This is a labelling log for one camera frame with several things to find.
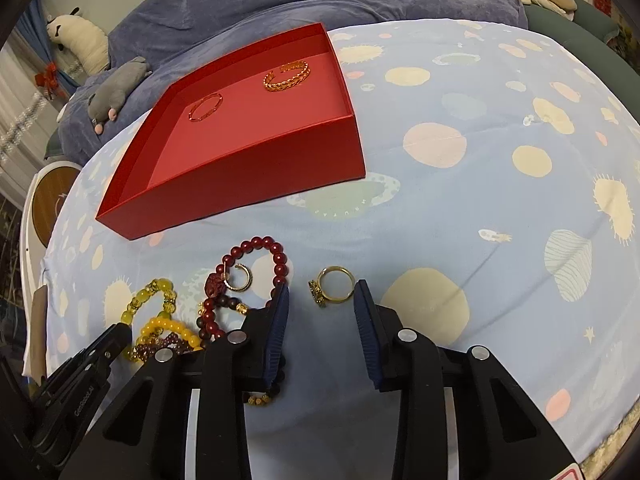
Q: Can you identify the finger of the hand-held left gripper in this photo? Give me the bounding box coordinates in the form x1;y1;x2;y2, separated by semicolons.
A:
75;322;133;378

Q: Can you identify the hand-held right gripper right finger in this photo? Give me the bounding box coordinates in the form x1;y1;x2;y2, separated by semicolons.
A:
352;279;586;480

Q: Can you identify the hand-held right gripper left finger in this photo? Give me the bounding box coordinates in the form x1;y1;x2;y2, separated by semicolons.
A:
60;282;291;480

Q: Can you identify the yellow-green bead bracelet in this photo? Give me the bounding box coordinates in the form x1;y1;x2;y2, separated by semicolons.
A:
121;277;176;363

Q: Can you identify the gold ornate ring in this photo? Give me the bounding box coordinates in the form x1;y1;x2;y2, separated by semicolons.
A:
308;266;357;307

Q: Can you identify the dark garnet bead bracelet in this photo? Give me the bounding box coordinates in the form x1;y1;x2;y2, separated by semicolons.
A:
132;332;193;361

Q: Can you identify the dark brown bead bracelet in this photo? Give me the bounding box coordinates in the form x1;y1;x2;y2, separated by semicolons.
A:
196;296;288;408

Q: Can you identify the yellow bead bracelet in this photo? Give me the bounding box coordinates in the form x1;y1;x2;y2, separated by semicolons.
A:
140;315;203;353

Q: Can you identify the red bead bracelet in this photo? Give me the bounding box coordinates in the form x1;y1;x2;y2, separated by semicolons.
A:
204;237;293;311

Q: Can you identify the red cardboard box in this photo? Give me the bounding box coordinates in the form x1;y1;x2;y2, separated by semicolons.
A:
95;22;367;242

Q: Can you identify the white round wooden-top table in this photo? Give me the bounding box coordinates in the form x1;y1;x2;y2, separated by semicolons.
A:
20;157;83;261

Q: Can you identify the thin rose gold bangle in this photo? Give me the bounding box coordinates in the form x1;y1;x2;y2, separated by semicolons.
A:
188;92;223;123

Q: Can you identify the gold braided bangle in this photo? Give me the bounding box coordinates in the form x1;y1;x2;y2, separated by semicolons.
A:
263;60;311;93

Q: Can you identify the white lace curtain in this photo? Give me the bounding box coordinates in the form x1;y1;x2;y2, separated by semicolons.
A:
0;45;51;201

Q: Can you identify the grey plush toy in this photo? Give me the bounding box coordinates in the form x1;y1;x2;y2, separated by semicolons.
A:
87;56;153;136

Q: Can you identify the red ribbon bow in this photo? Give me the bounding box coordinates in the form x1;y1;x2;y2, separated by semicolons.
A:
34;60;63;98

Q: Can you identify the white plush toy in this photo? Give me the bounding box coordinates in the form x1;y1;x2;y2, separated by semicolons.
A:
46;7;111;73

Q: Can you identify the blue curtain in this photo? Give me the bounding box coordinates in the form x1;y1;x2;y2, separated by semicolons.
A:
20;0;81;101

